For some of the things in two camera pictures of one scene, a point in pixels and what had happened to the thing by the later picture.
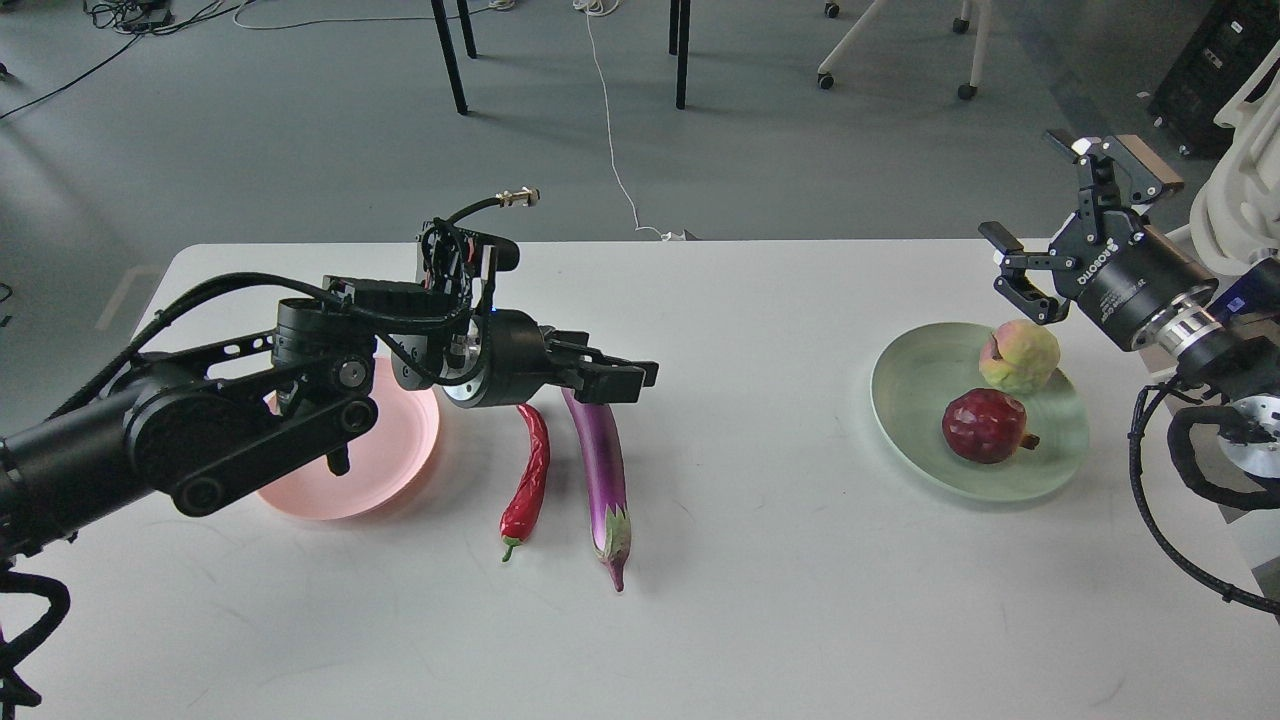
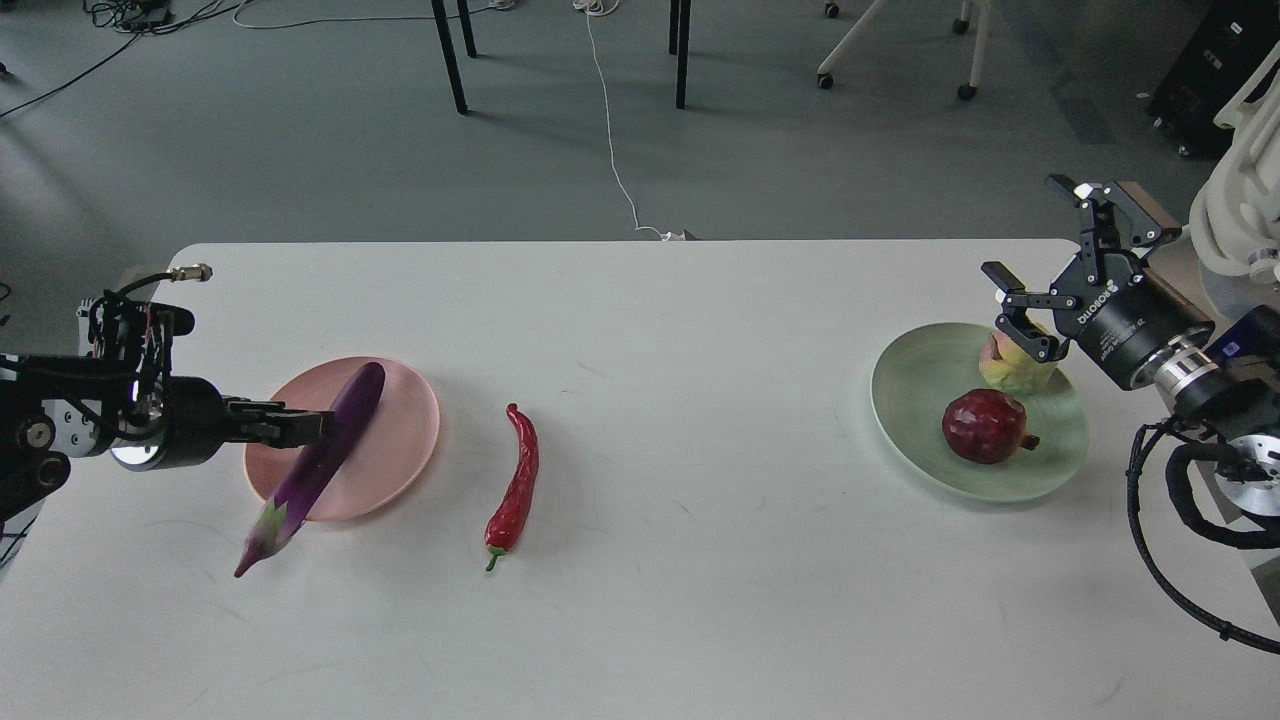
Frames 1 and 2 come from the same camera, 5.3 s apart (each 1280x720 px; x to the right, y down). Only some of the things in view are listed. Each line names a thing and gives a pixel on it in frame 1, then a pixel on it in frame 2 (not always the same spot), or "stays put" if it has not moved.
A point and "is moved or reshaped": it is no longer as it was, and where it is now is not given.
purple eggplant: (596, 436) -> (317, 467)
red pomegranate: (986, 426) stays put
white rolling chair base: (966, 90) stays put
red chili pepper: (519, 509) is moved or reshaped
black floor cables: (140, 17) stays put
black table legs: (679, 21) stays put
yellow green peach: (1019, 356) stays put
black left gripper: (498, 357) -> (193, 429)
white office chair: (1237, 208) stays put
